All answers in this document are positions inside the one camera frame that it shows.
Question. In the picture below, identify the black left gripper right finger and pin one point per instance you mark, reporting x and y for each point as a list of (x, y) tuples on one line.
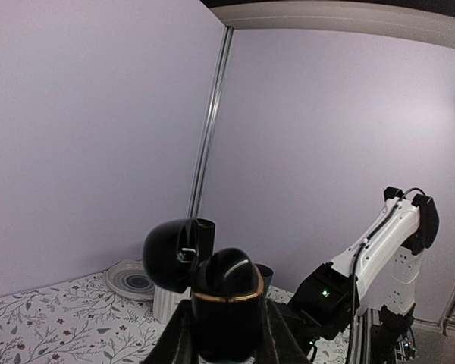
[(277, 344)]

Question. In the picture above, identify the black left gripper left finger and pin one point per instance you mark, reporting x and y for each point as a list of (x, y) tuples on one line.
[(175, 345)]

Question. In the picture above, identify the black glossy charging case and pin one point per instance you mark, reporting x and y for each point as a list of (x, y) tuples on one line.
[(227, 289)]

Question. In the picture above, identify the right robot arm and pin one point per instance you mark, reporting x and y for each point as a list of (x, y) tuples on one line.
[(327, 301)]

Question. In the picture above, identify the white ribbed ceramic vase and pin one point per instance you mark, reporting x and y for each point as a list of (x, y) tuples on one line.
[(165, 302)]

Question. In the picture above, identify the black mug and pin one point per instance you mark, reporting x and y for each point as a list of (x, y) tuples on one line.
[(267, 274)]

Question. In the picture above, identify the striped ceramic plate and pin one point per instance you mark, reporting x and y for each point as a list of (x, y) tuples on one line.
[(129, 280)]

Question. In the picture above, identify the tall black cylinder vase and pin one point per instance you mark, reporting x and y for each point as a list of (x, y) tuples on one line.
[(206, 238)]

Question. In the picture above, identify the front aluminium rail base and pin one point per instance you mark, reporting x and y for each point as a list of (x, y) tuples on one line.
[(382, 337)]

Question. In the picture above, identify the right rear aluminium post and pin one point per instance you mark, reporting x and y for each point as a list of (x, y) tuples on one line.
[(208, 128)]

